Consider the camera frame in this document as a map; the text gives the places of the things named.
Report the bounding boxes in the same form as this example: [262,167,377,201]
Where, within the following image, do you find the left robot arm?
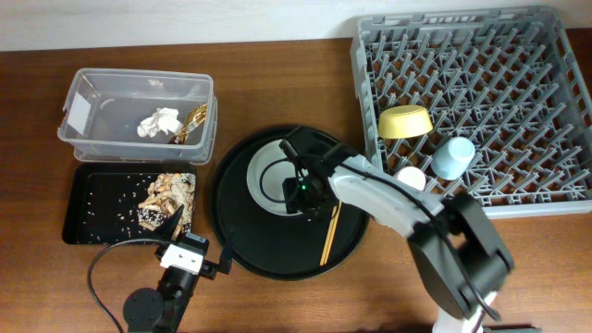
[123,206,233,333]

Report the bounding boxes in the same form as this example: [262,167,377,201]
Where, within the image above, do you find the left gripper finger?
[217,225,234,274]
[154,205,184,241]

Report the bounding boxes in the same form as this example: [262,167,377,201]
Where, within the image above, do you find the grey plate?
[246,140,300,216]

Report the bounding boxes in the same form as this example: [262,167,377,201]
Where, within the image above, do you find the food scraps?
[138,173,196,240]

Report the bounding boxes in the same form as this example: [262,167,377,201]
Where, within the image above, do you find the white tissue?
[137,107,182,138]

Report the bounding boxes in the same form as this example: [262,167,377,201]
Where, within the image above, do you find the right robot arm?
[279,127,514,332]

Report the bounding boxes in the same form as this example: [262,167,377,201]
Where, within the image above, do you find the blue cup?
[431,137,475,180]

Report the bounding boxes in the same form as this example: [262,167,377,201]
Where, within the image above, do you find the clear plastic bin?
[57,68,217,165]

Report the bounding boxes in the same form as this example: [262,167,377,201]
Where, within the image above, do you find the gold snack wrapper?
[168,104,208,144]

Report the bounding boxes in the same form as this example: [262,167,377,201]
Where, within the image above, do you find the round black tray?
[208,125,370,280]

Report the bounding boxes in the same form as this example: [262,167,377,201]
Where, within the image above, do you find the yellow bowl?
[377,105,433,139]

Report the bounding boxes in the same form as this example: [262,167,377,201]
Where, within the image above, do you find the grey dishwasher rack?
[351,6,591,218]

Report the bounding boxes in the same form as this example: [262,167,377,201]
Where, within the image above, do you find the black rectangular tray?
[62,163,197,245]

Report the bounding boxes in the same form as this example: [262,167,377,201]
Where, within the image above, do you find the pink cup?
[394,166,426,191]

